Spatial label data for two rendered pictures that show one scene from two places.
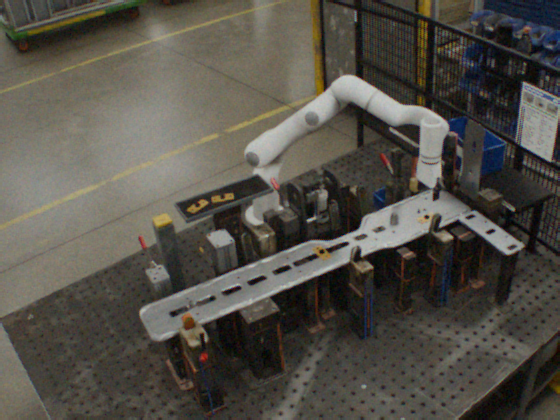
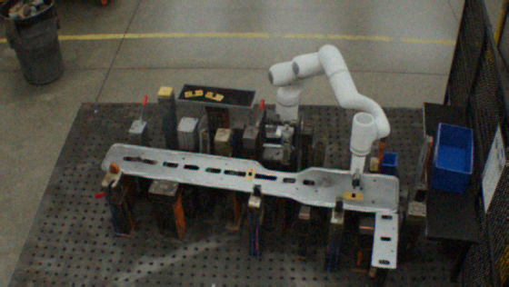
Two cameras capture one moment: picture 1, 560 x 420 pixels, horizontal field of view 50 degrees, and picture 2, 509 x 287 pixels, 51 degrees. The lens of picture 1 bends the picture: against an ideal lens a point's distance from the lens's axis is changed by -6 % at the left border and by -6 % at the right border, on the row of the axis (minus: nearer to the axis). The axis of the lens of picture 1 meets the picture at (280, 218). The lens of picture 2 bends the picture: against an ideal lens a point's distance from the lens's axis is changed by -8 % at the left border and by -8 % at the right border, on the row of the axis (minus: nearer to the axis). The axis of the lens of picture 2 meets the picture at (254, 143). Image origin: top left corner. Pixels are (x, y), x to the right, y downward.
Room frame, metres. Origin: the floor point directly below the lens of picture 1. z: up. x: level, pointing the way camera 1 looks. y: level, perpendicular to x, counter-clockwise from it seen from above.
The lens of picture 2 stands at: (0.44, -1.27, 2.83)
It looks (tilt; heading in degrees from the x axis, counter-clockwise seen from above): 42 degrees down; 38
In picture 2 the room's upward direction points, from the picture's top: 2 degrees counter-clockwise
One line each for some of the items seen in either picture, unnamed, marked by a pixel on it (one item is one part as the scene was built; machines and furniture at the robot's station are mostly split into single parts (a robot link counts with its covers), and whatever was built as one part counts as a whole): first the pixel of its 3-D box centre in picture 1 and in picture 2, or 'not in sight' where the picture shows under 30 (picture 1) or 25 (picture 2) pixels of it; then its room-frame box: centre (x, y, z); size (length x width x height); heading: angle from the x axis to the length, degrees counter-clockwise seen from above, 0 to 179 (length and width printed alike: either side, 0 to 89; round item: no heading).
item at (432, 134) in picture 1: (431, 135); (364, 131); (2.01, -0.59, 1.37); 0.09 x 0.08 x 0.13; 145
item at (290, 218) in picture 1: (290, 252); (252, 161); (2.01, -0.03, 0.89); 0.13 x 0.11 x 0.38; 25
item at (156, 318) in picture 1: (318, 256); (245, 176); (1.83, -0.13, 1.00); 1.38 x 0.22 x 0.02; 115
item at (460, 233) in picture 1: (458, 260); (363, 245); (1.91, -0.71, 0.84); 0.11 x 0.10 x 0.28; 25
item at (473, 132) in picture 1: (471, 159); (419, 169); (2.15, -0.81, 1.17); 0.12 x 0.01 x 0.34; 25
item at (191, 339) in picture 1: (203, 369); (119, 204); (1.43, 0.31, 0.88); 0.15 x 0.11 x 0.36; 25
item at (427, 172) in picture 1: (429, 169); (358, 157); (2.00, -0.59, 1.23); 0.10 x 0.07 x 0.11; 25
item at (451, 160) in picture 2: (470, 145); (452, 157); (2.39, -0.88, 1.10); 0.30 x 0.17 x 0.13; 20
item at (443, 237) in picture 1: (437, 268); (334, 241); (1.84, -0.60, 0.87); 0.12 x 0.09 x 0.35; 25
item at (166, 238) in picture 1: (172, 267); (170, 127); (1.94, 0.44, 0.92); 0.08 x 0.08 x 0.44; 25
